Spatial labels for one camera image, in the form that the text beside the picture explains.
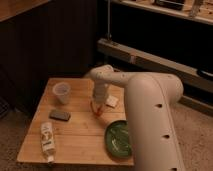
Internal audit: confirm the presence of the translucent plastic cup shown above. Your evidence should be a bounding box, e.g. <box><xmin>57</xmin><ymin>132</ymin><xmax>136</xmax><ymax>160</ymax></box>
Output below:
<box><xmin>52</xmin><ymin>82</ymin><xmax>71</xmax><ymax>104</ymax></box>

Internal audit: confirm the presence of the white lotion tube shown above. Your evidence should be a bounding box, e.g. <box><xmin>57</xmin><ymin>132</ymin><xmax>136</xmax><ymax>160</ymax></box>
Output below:
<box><xmin>41</xmin><ymin>122</ymin><xmax>56</xmax><ymax>163</ymax></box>

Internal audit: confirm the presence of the dark rectangular sponge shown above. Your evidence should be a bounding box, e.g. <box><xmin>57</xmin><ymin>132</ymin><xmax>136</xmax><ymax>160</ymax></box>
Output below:
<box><xmin>49</xmin><ymin>110</ymin><xmax>71</xmax><ymax>121</ymax></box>

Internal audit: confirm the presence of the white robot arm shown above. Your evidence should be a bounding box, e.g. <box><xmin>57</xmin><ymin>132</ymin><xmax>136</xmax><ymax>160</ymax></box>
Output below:
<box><xmin>89</xmin><ymin>65</ymin><xmax>186</xmax><ymax>171</ymax></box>

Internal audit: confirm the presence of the green plate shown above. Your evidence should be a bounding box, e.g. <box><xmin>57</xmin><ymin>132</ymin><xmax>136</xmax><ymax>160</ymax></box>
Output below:
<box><xmin>104</xmin><ymin>120</ymin><xmax>132</xmax><ymax>159</ymax></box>

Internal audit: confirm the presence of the wooden table top board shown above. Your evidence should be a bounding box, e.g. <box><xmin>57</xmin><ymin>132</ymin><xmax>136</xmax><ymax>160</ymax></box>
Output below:
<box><xmin>17</xmin><ymin>78</ymin><xmax>133</xmax><ymax>166</ymax></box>

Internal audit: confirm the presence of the long metal rail shelf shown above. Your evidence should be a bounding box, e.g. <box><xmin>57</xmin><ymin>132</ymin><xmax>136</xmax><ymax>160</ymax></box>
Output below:
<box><xmin>97</xmin><ymin>37</ymin><xmax>213</xmax><ymax>117</ymax></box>

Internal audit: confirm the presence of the upper wooden shelf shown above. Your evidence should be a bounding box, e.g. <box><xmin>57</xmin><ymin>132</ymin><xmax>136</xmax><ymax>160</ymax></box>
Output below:
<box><xmin>112</xmin><ymin>0</ymin><xmax>213</xmax><ymax>26</ymax></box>

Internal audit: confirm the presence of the red orange pepper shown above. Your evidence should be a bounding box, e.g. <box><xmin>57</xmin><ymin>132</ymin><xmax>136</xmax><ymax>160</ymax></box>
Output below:
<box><xmin>90</xmin><ymin>102</ymin><xmax>103</xmax><ymax>117</ymax></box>

